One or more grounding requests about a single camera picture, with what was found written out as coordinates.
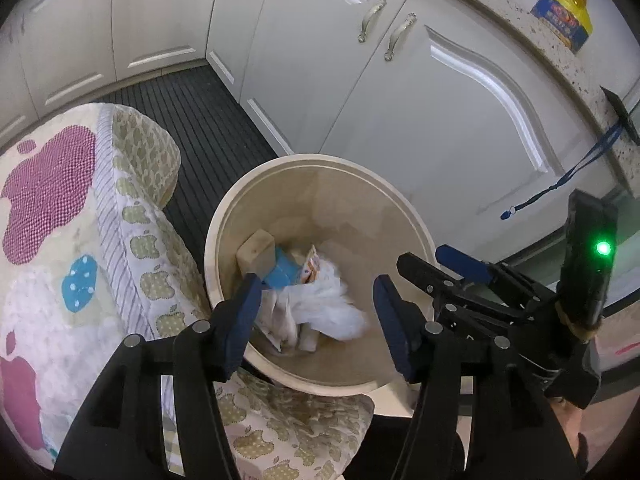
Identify white plastic bag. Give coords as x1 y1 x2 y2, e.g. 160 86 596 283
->
255 255 369 354

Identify blue paper box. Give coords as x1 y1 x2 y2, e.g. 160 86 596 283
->
262 247 300 290

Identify white sponge block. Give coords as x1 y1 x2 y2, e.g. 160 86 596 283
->
236 229 276 278

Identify beige round trash bin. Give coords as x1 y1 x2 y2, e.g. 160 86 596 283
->
204 154 435 396

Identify white kitchen cabinets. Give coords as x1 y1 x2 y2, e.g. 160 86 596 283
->
1 0 617 259

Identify person's hand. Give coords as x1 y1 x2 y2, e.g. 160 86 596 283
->
549 396 589 476

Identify patchwork quilt table cover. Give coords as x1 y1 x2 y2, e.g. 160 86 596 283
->
1 104 374 479

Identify black ribbed floor mat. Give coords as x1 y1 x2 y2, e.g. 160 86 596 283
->
96 64 279 221

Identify yellow cooking oil bottle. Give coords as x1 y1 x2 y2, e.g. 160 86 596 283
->
530 0 593 54

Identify blue lanyard strap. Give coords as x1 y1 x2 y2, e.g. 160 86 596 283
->
499 123 625 221

